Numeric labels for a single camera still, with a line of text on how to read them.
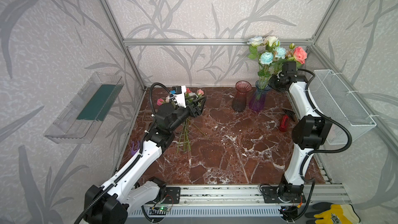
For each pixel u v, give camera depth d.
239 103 1.01
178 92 0.60
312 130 0.53
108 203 0.37
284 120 0.99
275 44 0.77
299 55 0.74
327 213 0.67
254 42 0.84
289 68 0.71
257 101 1.00
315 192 0.72
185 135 0.94
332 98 0.67
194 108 0.61
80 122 0.63
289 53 0.84
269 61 0.82
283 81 0.70
